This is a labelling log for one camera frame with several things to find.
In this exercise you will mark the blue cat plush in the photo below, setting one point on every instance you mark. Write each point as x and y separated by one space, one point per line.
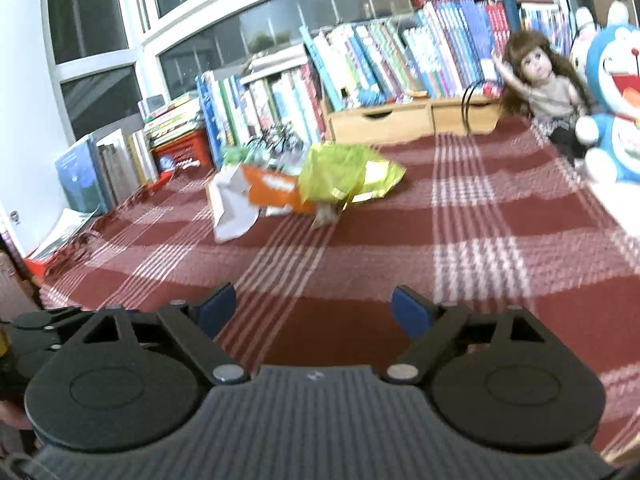
620 140

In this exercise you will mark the white rabbit plush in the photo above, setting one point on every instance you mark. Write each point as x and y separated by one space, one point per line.
582 40

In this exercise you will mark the small black toy bicycle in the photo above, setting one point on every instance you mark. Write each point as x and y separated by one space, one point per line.
280 137

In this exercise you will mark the wooden drawer organizer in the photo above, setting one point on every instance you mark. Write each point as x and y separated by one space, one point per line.
390 120

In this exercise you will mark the person's left hand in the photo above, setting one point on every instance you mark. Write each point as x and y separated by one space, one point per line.
14 416

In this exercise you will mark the green plastic wrapper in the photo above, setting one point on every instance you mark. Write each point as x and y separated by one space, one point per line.
345 175

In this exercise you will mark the stack of flat picture books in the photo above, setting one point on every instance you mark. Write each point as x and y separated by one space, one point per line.
172 122

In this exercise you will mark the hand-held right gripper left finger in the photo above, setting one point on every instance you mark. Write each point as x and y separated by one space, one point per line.
217 306

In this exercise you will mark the flat white book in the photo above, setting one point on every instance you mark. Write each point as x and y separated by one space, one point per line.
275 62

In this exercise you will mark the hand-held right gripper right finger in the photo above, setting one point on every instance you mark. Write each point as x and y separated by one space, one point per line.
412 311

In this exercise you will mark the torn orange white paper bag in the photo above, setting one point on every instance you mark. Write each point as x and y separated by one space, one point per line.
270 187

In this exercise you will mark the red plastic crate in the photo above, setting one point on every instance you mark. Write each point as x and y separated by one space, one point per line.
182 152

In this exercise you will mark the row of colourful thin books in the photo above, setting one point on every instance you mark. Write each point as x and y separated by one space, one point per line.
400 55

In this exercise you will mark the row of small books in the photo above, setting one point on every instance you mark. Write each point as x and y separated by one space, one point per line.
545 25

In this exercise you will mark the row of tall children's books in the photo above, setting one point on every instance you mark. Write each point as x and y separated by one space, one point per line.
260 110

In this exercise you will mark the red plaid blanket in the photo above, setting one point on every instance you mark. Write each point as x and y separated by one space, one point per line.
400 240

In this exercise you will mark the blue yarn ball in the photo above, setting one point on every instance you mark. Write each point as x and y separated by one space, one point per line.
372 97

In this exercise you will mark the cardboard box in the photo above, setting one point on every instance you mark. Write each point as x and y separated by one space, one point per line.
615 5

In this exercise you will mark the green plastic bag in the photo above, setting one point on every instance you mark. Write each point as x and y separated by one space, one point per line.
235 156

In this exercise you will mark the brown haired doll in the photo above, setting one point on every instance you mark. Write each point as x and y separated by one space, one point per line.
550 95

